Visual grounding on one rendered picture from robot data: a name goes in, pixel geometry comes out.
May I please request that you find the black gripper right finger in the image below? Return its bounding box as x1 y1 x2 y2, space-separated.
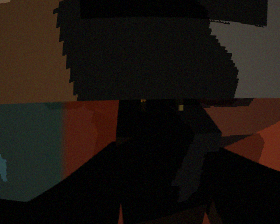
206 146 280 224

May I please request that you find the black two-prong plug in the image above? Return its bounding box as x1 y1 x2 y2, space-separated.
116 98 221 224

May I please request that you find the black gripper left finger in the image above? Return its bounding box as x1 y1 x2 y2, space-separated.
0 142 121 224

